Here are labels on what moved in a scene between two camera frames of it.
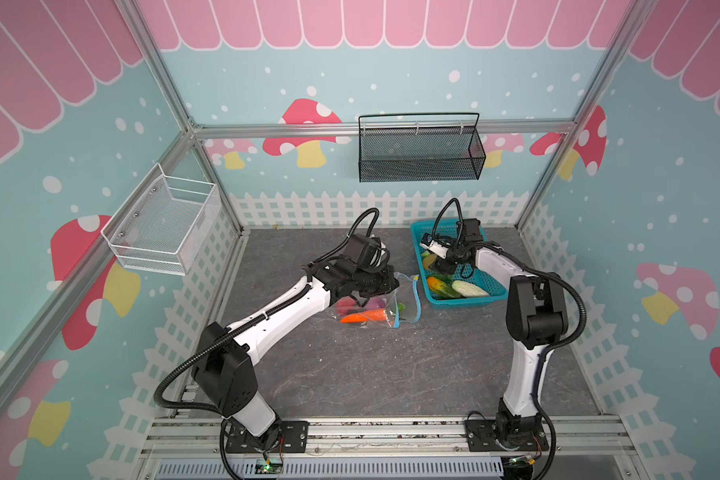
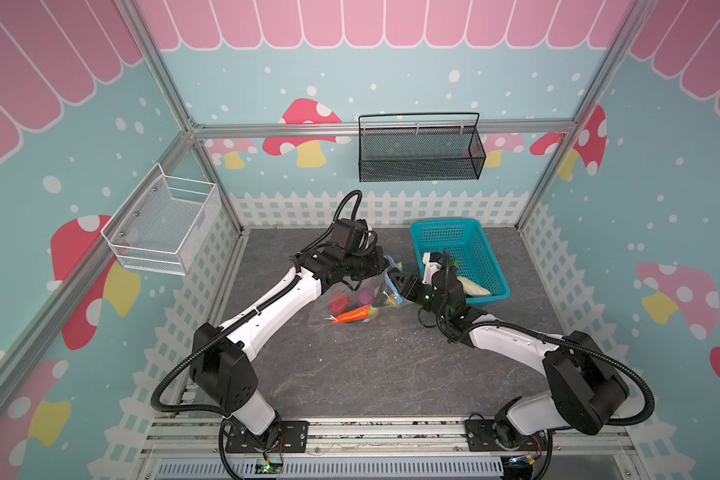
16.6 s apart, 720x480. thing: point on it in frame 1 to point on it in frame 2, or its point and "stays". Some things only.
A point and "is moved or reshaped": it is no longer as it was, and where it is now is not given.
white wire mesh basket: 164,223 stays
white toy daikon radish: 468,290 stays
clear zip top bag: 402,305 is moved or reshaped
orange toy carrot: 371,315 is moved or reshaped
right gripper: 446,264 to 409,285
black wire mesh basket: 419,147 stays
